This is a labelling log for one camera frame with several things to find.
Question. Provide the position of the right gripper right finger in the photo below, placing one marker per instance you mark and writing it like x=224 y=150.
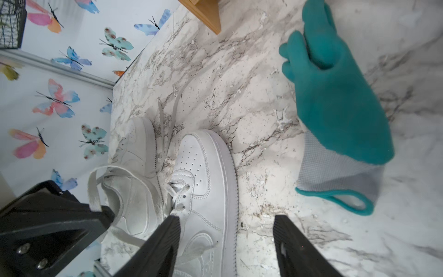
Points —
x=296 y=255

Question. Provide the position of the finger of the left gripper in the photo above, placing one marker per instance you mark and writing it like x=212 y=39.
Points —
x=46 y=228

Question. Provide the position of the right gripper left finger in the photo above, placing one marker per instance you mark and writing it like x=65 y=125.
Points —
x=157 y=256

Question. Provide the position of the white sneaker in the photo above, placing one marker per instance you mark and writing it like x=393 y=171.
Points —
x=130 y=183
x=203 y=193

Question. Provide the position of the wooden shelf stand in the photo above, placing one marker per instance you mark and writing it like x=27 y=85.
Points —
x=207 y=11

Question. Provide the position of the black wire wall basket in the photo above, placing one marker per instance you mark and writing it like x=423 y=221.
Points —
x=13 y=18

